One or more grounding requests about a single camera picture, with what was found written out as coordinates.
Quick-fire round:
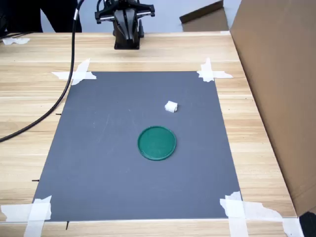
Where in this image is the small white plastic terminal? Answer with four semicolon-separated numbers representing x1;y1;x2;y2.
164;100;179;114

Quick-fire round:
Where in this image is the round green lid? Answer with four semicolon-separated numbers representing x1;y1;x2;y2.
137;125;177;162

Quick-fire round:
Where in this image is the flat brown cardboard piece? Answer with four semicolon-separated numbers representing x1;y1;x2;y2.
179;0;230;32

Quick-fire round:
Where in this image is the white tape strip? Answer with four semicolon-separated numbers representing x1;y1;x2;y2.
225;191;249;237
71;58;91;86
24;196;52;237
0;202;52;222
51;71;97;81
200;58;215;82
197;70;234;79
219;198;283;221

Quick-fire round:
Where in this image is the person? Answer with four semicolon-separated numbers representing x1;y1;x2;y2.
0;0;82;33

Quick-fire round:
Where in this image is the dark grey mat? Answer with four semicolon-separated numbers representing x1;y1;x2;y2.
32;71;244;222

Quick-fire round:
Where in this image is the large brown cardboard box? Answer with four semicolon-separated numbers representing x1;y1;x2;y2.
229;0;316;218

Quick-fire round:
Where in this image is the large black object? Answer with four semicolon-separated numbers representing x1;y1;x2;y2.
299;211;316;237

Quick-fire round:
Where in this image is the thick black camera cable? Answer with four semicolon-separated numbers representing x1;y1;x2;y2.
0;0;86;143

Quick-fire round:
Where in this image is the thin dark cable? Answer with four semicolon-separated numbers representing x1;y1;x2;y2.
0;31;36;40

